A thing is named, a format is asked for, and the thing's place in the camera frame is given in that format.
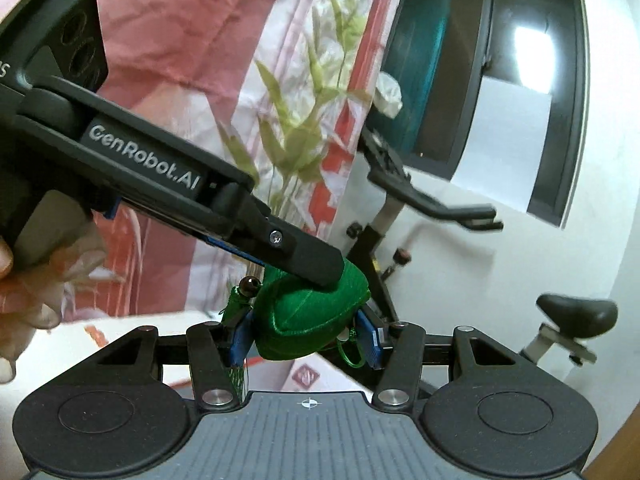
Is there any white crumpled paper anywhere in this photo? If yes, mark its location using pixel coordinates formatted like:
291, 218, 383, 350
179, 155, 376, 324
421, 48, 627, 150
374, 71, 404, 117

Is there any dark window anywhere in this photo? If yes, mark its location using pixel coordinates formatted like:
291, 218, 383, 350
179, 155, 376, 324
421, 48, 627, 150
364, 0, 592, 232

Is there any wooden door frame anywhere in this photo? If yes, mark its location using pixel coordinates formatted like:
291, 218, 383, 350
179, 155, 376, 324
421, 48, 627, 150
582, 385, 640, 480

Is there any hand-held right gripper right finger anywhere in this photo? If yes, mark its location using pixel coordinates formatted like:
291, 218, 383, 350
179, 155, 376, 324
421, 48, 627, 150
356, 310, 518, 405

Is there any person's left hand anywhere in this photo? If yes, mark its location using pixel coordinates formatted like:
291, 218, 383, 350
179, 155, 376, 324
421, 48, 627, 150
0, 220, 108, 386

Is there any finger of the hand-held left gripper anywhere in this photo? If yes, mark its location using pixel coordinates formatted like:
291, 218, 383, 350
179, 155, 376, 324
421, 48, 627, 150
202, 232, 267, 267
210, 184, 346, 289

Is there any red plant print backdrop cloth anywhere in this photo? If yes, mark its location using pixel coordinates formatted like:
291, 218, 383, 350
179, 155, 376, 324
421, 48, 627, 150
0, 0, 417, 322

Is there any green fabric sachet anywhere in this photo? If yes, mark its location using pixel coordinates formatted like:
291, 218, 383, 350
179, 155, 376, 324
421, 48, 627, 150
222, 259, 372, 407

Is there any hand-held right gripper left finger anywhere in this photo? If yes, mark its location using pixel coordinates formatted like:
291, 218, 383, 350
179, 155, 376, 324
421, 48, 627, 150
95, 310, 253, 407

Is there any white paper sheet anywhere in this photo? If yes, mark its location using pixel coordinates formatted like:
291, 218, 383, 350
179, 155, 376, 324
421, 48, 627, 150
451, 76, 554, 214

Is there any black exercise bike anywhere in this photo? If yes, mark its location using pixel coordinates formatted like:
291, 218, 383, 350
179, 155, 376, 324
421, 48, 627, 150
320, 125, 621, 397

